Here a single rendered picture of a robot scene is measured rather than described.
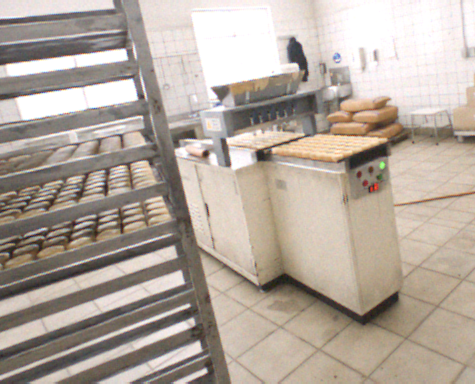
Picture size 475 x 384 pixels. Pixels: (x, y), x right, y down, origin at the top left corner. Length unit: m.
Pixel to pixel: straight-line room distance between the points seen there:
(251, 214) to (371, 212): 0.76
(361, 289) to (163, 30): 4.57
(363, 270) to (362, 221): 0.25
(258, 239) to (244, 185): 0.35
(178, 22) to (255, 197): 3.93
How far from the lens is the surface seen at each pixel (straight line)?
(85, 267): 1.44
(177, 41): 5.90
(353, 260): 2.03
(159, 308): 1.04
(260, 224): 2.47
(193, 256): 0.96
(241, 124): 2.42
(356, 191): 1.90
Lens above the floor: 1.36
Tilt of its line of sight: 12 degrees down
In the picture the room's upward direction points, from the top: 10 degrees counter-clockwise
